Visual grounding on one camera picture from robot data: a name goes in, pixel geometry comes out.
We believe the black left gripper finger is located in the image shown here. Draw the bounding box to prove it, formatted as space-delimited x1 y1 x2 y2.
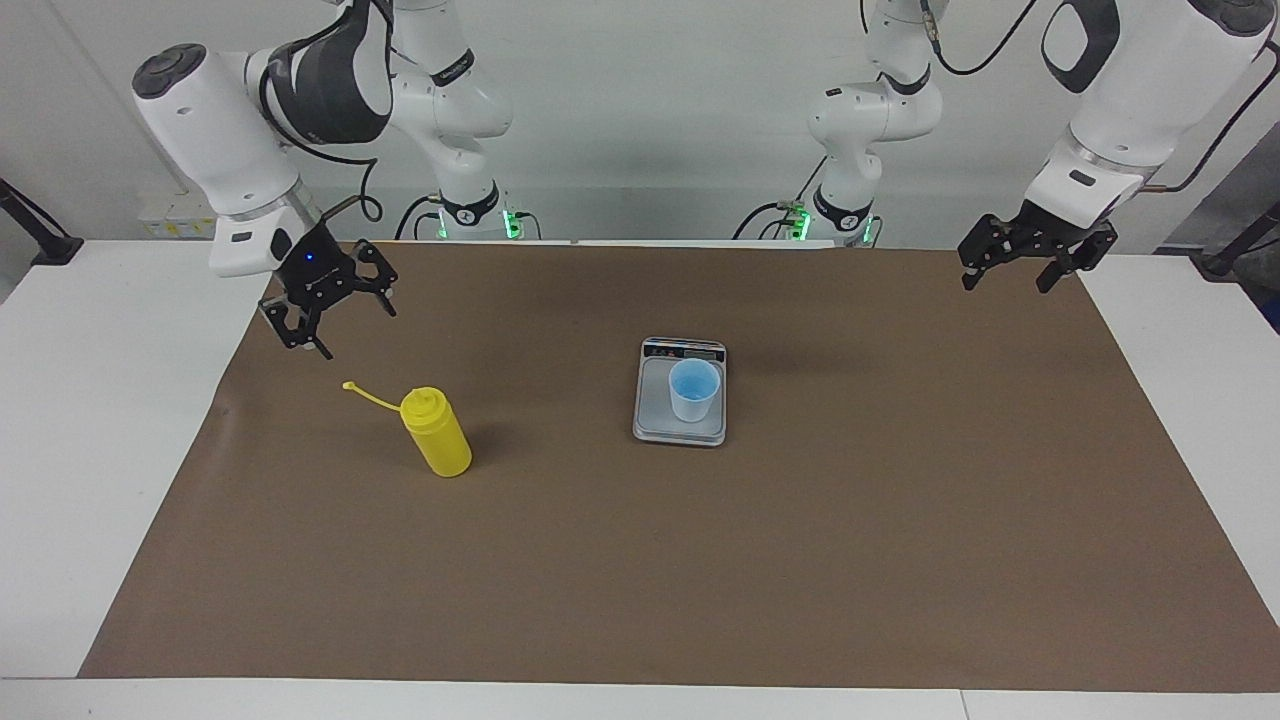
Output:
957 213 1013 292
1036 228 1119 294

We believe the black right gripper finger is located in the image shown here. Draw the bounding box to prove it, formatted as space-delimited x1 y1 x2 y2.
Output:
258 295 336 359
345 240 399 319

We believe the yellow squeeze bottle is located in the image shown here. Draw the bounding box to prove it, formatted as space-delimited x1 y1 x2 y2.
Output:
342 381 473 478

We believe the light blue plastic cup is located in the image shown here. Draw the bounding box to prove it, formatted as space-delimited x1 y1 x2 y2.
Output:
668 358 722 423

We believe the silver digital kitchen scale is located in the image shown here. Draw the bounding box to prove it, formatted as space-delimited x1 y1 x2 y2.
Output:
632 337 728 447

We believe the brown paper table mat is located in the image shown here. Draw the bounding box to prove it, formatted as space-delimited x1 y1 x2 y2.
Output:
78 243 1280 693

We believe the black base power cable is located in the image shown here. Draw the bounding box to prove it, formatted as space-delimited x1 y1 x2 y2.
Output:
733 200 801 241
395 195 451 241

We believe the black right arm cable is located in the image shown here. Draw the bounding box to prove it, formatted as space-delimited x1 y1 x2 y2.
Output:
258 0 385 223

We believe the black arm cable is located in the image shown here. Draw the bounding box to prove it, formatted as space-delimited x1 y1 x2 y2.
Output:
258 0 385 223
1140 55 1280 193

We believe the black camera stand clamp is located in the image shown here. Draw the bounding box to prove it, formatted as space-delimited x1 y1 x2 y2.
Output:
1190 200 1280 278
0 178 84 266

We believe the white wall power strip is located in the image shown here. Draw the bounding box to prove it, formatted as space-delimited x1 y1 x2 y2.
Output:
138 205 223 239

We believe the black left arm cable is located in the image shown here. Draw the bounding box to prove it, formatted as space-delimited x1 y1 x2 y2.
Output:
1140 55 1280 193

